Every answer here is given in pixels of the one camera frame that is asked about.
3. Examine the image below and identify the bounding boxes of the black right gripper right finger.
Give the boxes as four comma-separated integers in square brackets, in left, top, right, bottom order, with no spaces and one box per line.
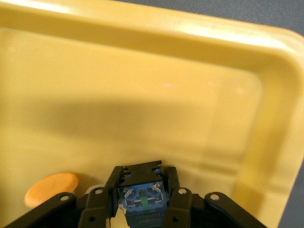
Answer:
[163,165,266,228]

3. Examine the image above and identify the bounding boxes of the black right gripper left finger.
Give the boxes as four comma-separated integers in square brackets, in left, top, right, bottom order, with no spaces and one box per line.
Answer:
[4,165,124,228]

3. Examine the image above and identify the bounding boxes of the yellow push button blue base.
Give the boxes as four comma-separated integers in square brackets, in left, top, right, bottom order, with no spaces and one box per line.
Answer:
[24,172,79,211]
[116,160,168,228]

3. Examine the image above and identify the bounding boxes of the yellow plastic tray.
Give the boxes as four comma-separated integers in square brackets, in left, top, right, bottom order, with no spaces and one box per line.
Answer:
[0,0,304,228]

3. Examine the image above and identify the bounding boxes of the dark grey table mat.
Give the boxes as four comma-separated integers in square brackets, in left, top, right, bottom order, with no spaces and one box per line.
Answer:
[163,0,304,38]

